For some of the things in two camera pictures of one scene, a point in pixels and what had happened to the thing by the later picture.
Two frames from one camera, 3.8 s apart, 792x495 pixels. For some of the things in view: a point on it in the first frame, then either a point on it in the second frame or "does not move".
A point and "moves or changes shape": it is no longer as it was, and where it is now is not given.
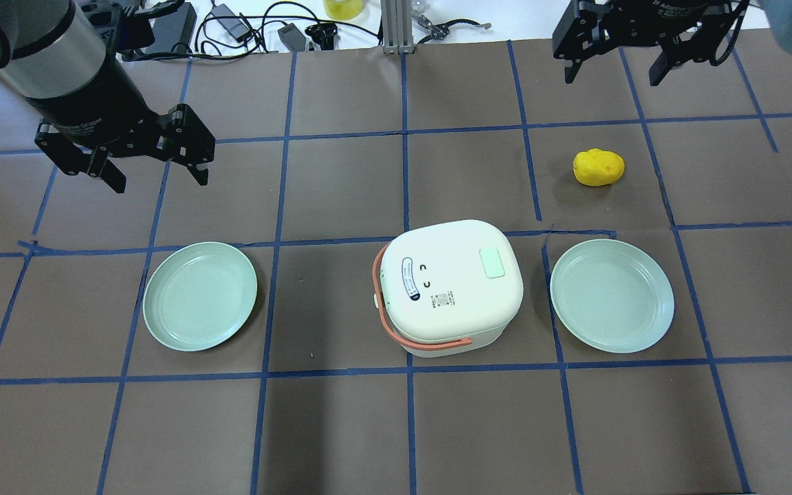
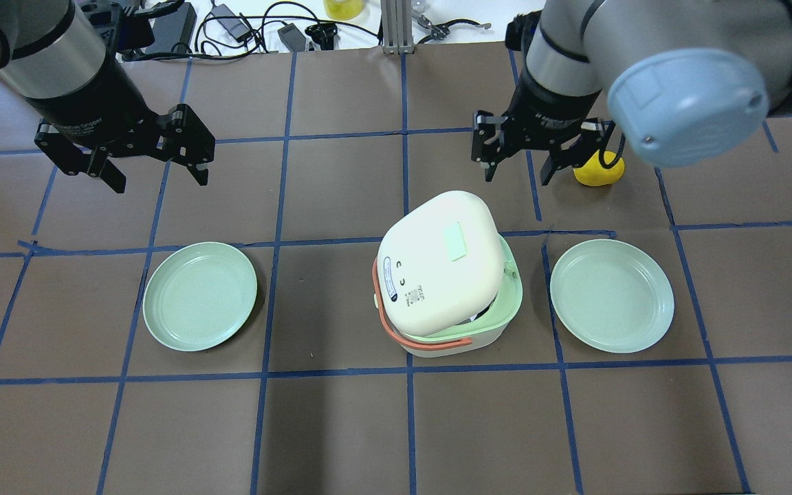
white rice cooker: x=449 y=289 moves or changes shape
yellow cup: x=344 y=9 does not move
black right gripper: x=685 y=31 to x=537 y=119
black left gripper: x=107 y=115 does not move
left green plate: x=199 y=295 does not move
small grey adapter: x=293 y=37 does not move
